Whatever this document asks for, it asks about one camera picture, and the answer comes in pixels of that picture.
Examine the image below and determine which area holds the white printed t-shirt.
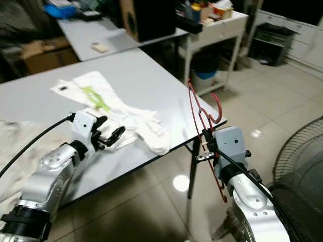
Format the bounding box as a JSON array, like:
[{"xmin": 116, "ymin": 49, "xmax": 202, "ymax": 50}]
[{"xmin": 49, "ymin": 71, "xmax": 172, "ymax": 156}]

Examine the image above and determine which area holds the red wire clothes hanger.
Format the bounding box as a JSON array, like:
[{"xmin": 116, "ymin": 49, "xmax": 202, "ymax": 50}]
[{"xmin": 187, "ymin": 79, "xmax": 229, "ymax": 203}]

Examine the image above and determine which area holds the black metal table leg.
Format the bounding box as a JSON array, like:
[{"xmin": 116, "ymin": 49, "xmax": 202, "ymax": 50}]
[{"xmin": 187, "ymin": 136, "xmax": 202, "ymax": 200}]

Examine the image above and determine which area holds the blue plastic basin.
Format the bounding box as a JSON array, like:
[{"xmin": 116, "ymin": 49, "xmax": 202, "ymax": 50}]
[{"xmin": 194, "ymin": 70, "xmax": 219, "ymax": 80}]

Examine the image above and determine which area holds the brown plaid stool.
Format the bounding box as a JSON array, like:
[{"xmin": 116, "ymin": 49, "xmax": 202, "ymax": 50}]
[{"xmin": 212, "ymin": 206, "xmax": 245, "ymax": 242}]

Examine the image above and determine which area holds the beige remote control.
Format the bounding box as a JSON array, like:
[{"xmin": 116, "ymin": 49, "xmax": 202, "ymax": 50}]
[{"xmin": 91, "ymin": 42, "xmax": 111, "ymax": 53}]

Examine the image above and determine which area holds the brown cardboard box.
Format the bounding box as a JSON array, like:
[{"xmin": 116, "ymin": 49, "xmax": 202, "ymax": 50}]
[{"xmin": 22, "ymin": 39, "xmax": 81, "ymax": 75}]

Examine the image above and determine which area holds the beige cloth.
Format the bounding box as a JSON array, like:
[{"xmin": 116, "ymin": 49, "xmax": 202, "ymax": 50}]
[{"xmin": 0, "ymin": 120, "xmax": 51, "ymax": 202}]

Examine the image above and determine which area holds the black floor fan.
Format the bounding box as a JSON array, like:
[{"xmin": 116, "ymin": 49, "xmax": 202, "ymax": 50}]
[{"xmin": 267, "ymin": 115, "xmax": 323, "ymax": 242}]

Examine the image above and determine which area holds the small black box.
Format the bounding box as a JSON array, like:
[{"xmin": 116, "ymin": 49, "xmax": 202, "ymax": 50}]
[{"xmin": 79, "ymin": 10, "xmax": 102, "ymax": 22}]

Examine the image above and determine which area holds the white metal desk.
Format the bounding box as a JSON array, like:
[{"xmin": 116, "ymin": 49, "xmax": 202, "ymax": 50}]
[{"xmin": 179, "ymin": 10, "xmax": 250, "ymax": 94}]

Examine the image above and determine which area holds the wooden black loudspeaker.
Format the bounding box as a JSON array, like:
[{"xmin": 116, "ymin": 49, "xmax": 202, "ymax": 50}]
[{"xmin": 120, "ymin": 0, "xmax": 177, "ymax": 43}]

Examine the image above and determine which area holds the black storage box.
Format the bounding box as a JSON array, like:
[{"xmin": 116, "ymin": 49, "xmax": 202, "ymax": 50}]
[{"xmin": 176, "ymin": 14, "xmax": 205, "ymax": 35}]

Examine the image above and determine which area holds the blue plastic tray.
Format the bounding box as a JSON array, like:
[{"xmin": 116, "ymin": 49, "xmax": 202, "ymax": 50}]
[{"xmin": 44, "ymin": 3, "xmax": 76, "ymax": 20}]

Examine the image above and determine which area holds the orange white carton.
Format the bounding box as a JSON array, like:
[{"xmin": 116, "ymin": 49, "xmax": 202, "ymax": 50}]
[{"xmin": 209, "ymin": 0, "xmax": 234, "ymax": 21}]

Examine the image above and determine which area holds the white drawer cabinet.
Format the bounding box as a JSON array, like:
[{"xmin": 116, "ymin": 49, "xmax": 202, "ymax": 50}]
[{"xmin": 255, "ymin": 10, "xmax": 323, "ymax": 71}]

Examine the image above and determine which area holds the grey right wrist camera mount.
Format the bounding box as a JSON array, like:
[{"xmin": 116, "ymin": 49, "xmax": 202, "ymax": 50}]
[{"xmin": 213, "ymin": 126, "xmax": 249, "ymax": 178}]

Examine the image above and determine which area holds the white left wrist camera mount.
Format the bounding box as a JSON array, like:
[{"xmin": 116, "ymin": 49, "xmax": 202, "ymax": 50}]
[{"xmin": 72, "ymin": 112, "xmax": 100, "ymax": 148}]

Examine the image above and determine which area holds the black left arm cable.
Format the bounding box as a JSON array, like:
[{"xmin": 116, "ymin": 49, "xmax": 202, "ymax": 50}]
[{"xmin": 0, "ymin": 114, "xmax": 76, "ymax": 177}]

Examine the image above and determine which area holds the black wire basket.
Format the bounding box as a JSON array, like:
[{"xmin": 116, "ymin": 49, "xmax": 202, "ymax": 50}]
[{"xmin": 247, "ymin": 23, "xmax": 299, "ymax": 67}]

